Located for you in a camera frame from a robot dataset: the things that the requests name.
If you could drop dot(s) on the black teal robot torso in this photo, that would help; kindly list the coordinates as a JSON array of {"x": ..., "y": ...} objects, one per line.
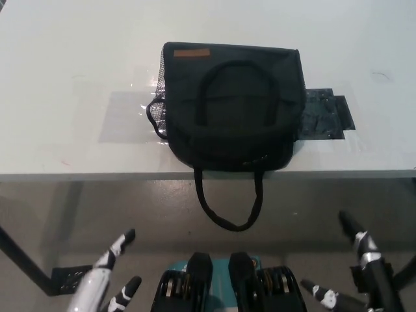
[{"x": 237, "y": 286}]

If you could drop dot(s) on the black table leg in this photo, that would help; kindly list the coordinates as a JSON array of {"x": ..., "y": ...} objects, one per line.
[
  {"x": 22, "y": 253},
  {"x": 406, "y": 276}
]

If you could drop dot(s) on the black soft travel bag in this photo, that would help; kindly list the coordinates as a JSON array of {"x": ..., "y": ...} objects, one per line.
[{"x": 234, "y": 130}]

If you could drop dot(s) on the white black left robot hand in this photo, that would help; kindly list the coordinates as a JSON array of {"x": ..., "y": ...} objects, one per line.
[{"x": 91, "y": 289}]

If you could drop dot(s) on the clear tape sheet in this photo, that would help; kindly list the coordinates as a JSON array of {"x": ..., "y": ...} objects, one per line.
[{"x": 130, "y": 117}]

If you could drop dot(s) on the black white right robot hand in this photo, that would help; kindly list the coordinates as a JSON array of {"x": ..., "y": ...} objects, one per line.
[{"x": 380, "y": 282}]

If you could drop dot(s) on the dark tape patch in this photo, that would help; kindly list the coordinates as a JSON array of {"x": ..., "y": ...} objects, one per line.
[{"x": 325, "y": 117}]

